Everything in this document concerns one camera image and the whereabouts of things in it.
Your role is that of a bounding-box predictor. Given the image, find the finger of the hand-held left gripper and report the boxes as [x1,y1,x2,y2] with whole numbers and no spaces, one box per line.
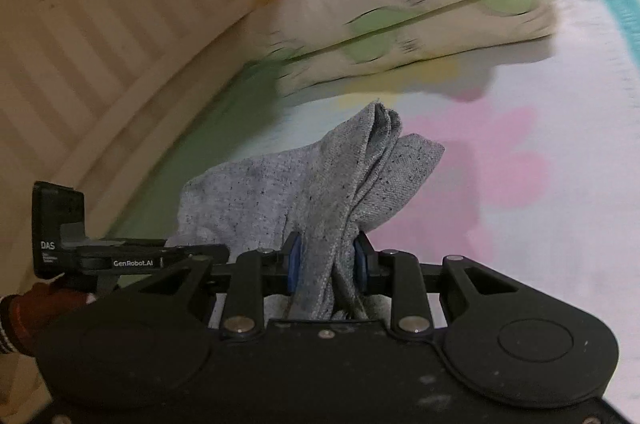
[167,244,232,265]

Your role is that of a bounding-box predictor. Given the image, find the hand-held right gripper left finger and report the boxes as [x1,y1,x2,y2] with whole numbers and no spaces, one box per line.
[136,231,304,341]

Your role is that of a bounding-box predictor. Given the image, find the pastel floral bed sheet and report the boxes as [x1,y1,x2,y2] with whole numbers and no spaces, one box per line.
[117,0,640,405]

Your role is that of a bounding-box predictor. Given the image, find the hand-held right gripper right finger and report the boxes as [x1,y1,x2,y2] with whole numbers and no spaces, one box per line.
[352,233,521,340]

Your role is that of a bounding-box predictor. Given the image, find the person's left hand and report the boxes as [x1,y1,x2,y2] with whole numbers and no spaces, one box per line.
[15,281,97,345]

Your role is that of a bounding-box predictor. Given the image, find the beige wooden bed headboard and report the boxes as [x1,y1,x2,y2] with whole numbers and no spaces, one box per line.
[0,0,306,255]

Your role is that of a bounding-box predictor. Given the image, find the grey pants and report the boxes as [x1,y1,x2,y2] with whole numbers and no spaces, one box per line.
[167,101,447,324]

